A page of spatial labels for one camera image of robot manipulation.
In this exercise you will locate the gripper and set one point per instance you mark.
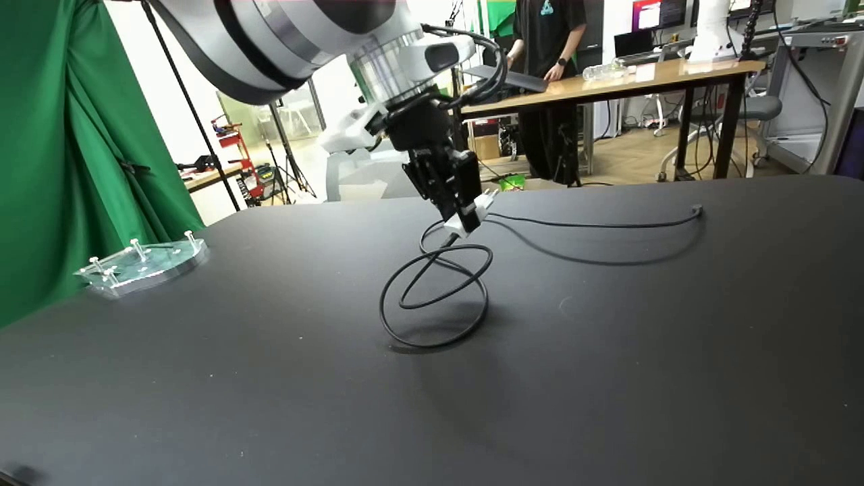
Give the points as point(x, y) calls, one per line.
point(422, 125)

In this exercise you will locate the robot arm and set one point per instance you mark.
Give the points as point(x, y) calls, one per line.
point(270, 40)

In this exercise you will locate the cardboard box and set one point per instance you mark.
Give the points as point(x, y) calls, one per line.
point(486, 147)

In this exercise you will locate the green bag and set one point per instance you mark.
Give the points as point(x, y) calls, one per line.
point(511, 182)

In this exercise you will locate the dark laptop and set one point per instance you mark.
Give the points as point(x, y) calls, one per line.
point(520, 79)

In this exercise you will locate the black tripod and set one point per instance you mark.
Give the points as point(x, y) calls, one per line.
point(287, 152)

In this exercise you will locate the person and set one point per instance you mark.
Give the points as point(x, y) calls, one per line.
point(547, 40)

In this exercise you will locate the clear plastic bottle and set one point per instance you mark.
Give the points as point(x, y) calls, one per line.
point(604, 70)

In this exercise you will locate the red cart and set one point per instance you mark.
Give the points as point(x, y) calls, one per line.
point(236, 152)

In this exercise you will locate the wooden table with black legs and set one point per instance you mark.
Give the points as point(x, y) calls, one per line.
point(648, 77)

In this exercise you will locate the monitor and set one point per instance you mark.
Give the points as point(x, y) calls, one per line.
point(658, 15)

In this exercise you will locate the stand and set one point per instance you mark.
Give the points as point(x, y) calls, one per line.
point(189, 108)

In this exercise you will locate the white robot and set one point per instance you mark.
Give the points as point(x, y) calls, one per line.
point(712, 30)

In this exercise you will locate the office chair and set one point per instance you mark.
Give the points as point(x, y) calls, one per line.
point(759, 108)

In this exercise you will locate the clear acrylic plate with bolts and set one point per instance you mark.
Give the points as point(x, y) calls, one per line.
point(145, 264)

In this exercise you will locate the green curtain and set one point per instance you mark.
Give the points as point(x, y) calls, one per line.
point(67, 148)

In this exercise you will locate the grey metal desk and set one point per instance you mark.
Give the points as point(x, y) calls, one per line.
point(833, 74)

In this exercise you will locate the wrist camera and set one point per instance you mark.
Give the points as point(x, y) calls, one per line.
point(347, 131)

